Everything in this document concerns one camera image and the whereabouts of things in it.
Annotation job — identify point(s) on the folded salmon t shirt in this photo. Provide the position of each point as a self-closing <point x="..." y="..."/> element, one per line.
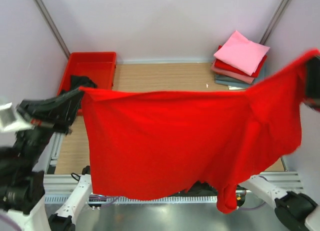
<point x="240" y="77"/>

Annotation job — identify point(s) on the left aluminium frame post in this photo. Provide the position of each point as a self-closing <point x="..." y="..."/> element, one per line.
<point x="52" y="26"/>

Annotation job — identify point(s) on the folded grey t shirt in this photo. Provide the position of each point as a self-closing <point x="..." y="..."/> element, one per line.
<point x="222" y="79"/>

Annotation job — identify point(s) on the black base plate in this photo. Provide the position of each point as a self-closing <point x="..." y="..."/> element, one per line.
<point x="199" y="189"/>

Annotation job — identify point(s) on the folded pink t shirt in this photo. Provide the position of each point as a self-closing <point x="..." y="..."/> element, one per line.
<point x="238" y="39"/>

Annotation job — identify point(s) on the right aluminium frame post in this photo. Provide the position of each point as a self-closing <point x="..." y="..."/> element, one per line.
<point x="279" y="12"/>

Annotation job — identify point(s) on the white slotted cable duct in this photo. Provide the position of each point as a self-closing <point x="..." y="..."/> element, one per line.
<point x="101" y="200"/>

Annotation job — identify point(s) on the red plastic bin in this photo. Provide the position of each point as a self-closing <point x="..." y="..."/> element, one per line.
<point x="99" y="67"/>

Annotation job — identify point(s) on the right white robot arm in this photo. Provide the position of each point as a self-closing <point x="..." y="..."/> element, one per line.
<point x="296" y="211"/>

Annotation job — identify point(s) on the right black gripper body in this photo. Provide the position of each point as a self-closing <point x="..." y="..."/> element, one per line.
<point x="312" y="80"/>

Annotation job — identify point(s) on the black t shirt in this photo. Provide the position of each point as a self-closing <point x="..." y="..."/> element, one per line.
<point x="79" y="81"/>

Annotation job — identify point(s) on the folded white t shirt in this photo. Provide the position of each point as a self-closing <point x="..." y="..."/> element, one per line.
<point x="235" y="88"/>

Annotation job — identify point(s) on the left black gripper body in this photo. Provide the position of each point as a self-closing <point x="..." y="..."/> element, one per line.
<point x="46" y="116"/>

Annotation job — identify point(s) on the aluminium frame post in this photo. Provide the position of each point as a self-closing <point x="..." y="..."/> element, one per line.
<point x="279" y="12"/>
<point x="52" y="26"/>

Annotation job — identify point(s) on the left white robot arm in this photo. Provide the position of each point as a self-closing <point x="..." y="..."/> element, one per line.
<point x="22" y="191"/>

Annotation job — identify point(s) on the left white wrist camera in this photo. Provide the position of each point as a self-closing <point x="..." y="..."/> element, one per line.
<point x="11" y="120"/>

